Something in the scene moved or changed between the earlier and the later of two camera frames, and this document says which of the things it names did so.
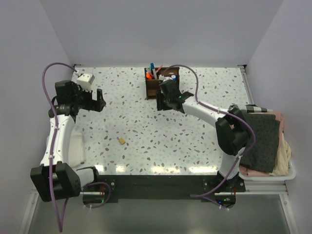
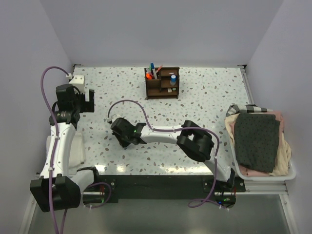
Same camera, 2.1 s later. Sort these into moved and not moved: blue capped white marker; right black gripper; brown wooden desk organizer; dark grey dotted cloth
Moved: right black gripper
Not moved: dark grey dotted cloth; blue capped white marker; brown wooden desk organizer
